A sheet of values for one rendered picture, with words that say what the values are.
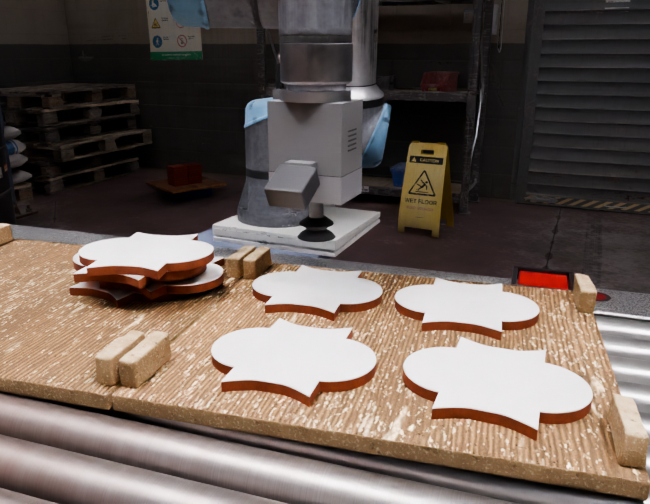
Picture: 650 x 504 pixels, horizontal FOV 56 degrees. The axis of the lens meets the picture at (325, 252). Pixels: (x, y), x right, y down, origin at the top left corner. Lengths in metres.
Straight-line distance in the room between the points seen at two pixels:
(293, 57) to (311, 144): 0.09
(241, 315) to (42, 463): 0.26
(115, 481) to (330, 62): 0.42
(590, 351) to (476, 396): 0.16
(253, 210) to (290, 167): 0.50
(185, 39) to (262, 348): 5.88
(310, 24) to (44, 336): 0.40
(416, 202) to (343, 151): 3.59
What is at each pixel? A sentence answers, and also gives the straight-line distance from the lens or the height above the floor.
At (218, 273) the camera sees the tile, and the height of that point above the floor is 0.96.
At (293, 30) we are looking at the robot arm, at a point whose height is 1.23.
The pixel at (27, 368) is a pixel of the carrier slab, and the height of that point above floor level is 0.94.
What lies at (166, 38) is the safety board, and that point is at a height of 1.30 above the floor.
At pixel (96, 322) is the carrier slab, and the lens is 0.69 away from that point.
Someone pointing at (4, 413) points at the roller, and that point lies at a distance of 0.60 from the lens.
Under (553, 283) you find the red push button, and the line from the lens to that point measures 0.83.
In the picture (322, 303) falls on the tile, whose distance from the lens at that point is 0.67.
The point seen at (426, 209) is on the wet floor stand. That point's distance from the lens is 4.20.
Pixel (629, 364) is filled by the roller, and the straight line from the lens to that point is 0.67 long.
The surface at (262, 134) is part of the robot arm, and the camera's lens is 1.12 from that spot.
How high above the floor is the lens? 1.21
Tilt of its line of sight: 18 degrees down
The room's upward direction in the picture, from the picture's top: straight up
